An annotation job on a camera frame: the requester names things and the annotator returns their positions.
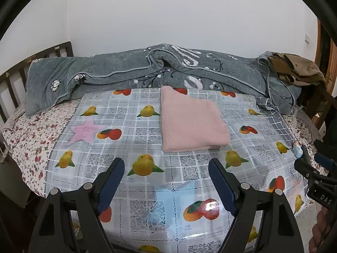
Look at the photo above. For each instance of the wooden door frame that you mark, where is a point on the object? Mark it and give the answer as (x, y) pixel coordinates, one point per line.
(320, 44)

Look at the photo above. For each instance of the person's right hand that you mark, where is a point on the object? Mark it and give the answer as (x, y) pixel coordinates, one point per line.
(320, 224)

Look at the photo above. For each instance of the grey printed blanket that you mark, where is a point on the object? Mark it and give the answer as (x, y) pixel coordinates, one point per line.
(118, 68)

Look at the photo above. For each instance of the wooden chair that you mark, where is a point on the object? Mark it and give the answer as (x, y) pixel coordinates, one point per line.
(320, 120)

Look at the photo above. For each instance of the dark wooden headboard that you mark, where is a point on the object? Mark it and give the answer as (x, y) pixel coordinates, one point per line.
(65, 48)

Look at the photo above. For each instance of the brown jacket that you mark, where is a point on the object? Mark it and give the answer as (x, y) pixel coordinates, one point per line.
(300, 69)

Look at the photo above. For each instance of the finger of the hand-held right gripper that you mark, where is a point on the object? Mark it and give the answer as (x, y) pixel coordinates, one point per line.
(305, 163)
(325, 161)

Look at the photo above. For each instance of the dark bedside cabinet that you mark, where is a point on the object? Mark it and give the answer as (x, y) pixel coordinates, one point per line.
(13, 184)

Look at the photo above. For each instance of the pink star marker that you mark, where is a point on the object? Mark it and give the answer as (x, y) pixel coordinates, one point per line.
(85, 134)

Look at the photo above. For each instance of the small blue toy figure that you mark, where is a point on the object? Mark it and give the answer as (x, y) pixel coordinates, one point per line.
(297, 151)

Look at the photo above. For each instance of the grey checked cloth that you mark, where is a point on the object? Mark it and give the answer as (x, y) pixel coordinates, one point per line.
(276, 122)

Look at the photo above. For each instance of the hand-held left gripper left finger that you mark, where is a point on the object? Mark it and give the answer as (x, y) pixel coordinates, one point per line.
(112, 184)

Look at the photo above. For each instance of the white wall socket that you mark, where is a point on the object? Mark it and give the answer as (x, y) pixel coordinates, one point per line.
(307, 38)

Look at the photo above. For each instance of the fruit print plastic tablecloth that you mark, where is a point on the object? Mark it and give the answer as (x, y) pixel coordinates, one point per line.
(184, 168)

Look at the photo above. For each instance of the pink knit sweater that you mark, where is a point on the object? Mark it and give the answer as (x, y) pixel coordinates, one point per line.
(189, 121)

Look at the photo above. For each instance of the floral bed sheet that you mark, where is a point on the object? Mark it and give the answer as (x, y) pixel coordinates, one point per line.
(34, 142)

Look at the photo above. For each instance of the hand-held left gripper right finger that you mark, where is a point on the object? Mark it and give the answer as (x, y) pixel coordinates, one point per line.
(222, 187)

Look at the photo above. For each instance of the dark cloth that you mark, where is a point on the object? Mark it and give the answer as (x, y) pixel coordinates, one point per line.
(320, 145)

